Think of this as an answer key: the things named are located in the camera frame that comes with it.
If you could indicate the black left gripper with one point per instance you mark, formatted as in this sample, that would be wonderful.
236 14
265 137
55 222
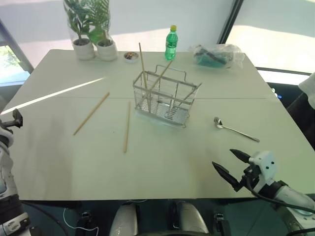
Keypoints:
17 118

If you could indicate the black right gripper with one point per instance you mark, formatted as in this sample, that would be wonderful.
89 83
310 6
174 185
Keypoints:
249 175

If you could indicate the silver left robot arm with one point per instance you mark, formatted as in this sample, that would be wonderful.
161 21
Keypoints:
6 172

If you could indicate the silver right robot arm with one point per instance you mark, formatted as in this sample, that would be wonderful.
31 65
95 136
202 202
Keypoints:
294 196

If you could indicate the silver metal spoon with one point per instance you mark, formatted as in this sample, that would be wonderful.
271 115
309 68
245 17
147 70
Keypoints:
233 131

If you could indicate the silver rounded robot leg shell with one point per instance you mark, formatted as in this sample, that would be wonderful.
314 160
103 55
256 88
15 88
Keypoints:
189 218
124 221

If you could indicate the long wooden chopstick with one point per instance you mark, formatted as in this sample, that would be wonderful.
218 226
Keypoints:
164 70
194 90
127 127
142 64
91 113

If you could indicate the person in white shirt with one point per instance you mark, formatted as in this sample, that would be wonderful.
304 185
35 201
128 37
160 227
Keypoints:
305 110

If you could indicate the potted plant in white pot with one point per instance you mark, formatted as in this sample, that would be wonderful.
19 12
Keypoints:
84 50
107 51

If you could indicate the clear plastic bag with items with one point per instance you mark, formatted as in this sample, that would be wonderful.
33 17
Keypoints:
214 57

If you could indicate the small white snack bowl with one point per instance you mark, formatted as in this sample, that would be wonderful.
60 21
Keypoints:
131 58

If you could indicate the green plastic soda bottle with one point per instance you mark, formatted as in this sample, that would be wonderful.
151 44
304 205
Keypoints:
170 48

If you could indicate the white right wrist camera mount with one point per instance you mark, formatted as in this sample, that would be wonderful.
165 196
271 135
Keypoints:
265 162

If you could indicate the black bracket under table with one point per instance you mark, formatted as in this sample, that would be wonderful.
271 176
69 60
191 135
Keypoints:
222 225
82 223

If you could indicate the dark window frame post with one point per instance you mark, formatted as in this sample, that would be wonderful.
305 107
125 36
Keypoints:
230 19

